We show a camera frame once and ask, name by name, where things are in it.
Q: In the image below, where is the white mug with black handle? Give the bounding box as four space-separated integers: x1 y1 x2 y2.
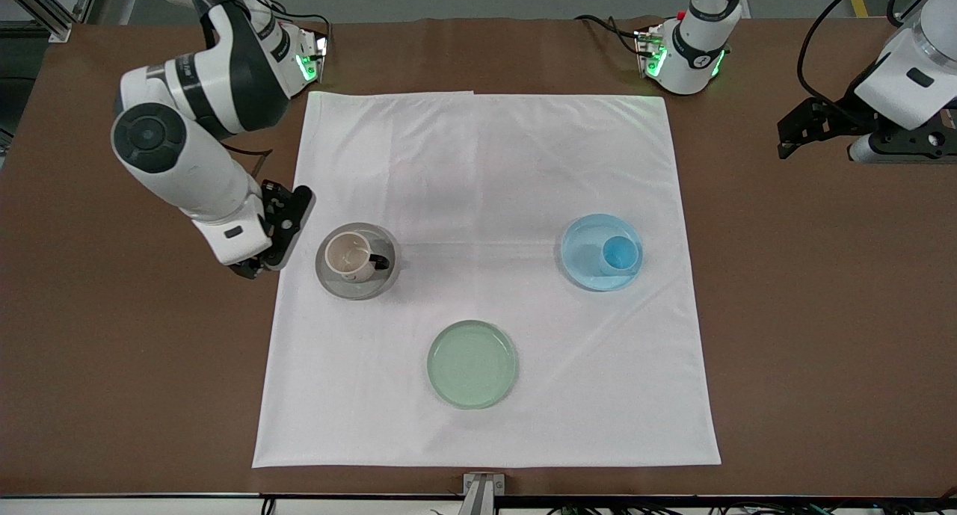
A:
324 231 392 284

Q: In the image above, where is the blue cup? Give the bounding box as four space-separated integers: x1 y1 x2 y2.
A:
602 235 641 274

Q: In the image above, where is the gray round plate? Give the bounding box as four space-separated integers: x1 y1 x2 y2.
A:
315 222 399 301

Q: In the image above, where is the white square cloth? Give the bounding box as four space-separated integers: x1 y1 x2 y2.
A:
252 90 722 469

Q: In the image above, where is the green round plate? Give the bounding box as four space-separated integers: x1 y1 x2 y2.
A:
427 320 519 410

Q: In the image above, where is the black left base cable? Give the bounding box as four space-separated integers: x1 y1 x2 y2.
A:
574 13 645 57

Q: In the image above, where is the metal left base connector plate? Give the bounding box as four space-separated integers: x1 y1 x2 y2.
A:
634 23 668 79

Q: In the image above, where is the metal table edge bracket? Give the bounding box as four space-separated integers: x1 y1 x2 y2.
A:
462 472 506 515

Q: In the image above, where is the metal base connector plate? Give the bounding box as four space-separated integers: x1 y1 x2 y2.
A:
298 28 330 83
634 23 668 79

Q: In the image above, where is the blue round plate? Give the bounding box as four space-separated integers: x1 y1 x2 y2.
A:
560 213 646 292

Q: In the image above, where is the black base cable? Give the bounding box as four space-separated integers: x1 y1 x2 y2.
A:
287 10 334 46
574 13 645 57

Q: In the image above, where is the metal right base connector plate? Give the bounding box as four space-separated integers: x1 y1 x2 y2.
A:
298 28 330 83

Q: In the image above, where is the black right base cable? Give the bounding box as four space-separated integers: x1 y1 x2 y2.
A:
287 10 334 46

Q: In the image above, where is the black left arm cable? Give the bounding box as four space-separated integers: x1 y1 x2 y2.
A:
886 0 944 27

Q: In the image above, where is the brown table cover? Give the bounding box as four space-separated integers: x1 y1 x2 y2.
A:
0 18 957 497

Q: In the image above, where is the aluminium frame profile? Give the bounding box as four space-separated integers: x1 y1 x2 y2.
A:
0 0 77 42

